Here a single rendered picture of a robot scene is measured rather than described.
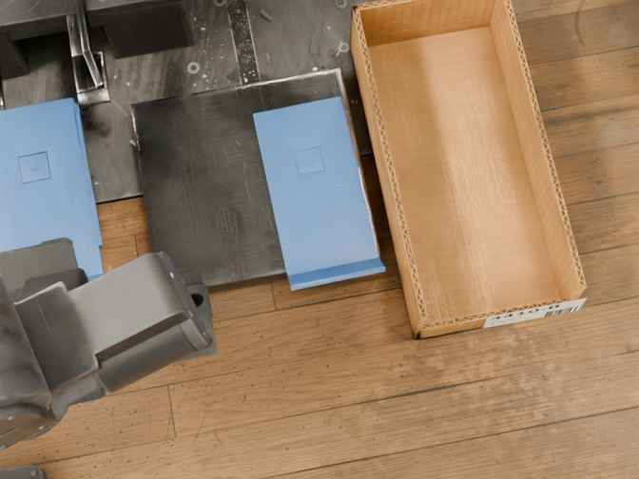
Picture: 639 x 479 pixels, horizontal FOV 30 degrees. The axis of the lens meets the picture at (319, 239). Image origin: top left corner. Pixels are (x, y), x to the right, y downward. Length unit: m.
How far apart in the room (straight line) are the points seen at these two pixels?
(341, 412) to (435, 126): 0.24
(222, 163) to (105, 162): 0.10
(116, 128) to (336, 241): 0.21
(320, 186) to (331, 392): 0.16
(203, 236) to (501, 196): 0.23
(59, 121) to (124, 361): 0.30
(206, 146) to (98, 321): 0.35
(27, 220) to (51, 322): 0.25
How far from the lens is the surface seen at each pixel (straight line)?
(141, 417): 0.90
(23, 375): 0.57
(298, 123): 0.93
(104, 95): 0.89
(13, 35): 0.95
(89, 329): 0.61
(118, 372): 0.63
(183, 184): 0.93
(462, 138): 0.96
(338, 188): 0.91
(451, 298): 0.91
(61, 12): 0.93
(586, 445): 0.91
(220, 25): 1.00
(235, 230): 0.91
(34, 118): 0.89
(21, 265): 0.73
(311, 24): 1.00
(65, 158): 0.87
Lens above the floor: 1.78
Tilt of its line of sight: 72 degrees down
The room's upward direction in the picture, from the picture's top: 2 degrees counter-clockwise
